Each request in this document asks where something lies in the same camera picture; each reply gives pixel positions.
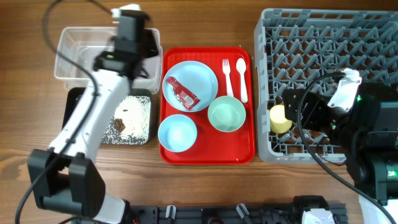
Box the white plastic fork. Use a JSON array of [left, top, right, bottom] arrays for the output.
[[222, 59, 234, 97]]

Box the yellow plastic cup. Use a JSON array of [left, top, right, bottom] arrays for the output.
[[270, 105, 292, 134]]

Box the light blue plate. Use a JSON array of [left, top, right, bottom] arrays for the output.
[[162, 60, 218, 112]]

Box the red ketchup packet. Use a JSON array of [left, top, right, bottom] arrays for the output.
[[166, 77, 200, 110]]

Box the grey dishwasher rack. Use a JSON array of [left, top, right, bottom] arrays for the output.
[[254, 8, 397, 164]]

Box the light blue small bowl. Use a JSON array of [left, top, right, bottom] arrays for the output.
[[158, 114, 198, 153]]

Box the mint green bowl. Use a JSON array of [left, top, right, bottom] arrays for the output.
[[208, 96, 246, 133]]

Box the left black cable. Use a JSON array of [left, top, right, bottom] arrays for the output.
[[14, 0, 119, 224]]

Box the white rice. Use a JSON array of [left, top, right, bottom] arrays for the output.
[[102, 95, 152, 145]]

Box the white plastic spoon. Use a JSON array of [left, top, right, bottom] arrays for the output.
[[236, 58, 248, 103]]

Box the brown food scrap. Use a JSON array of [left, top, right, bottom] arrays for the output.
[[114, 118, 126, 133]]

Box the clear plastic bin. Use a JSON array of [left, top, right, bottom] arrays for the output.
[[54, 27, 162, 94]]

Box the right black cable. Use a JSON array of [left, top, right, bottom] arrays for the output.
[[297, 72, 396, 224]]

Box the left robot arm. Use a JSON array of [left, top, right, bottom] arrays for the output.
[[26, 4, 159, 223]]

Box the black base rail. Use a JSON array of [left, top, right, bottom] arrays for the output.
[[131, 195, 348, 224]]

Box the black cable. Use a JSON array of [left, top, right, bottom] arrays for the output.
[[14, 0, 119, 224], [297, 72, 396, 224]]

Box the black plastic tray bin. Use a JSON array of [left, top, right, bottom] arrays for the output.
[[61, 86, 153, 146]]

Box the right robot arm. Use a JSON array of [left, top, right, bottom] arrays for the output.
[[282, 83, 397, 223]]

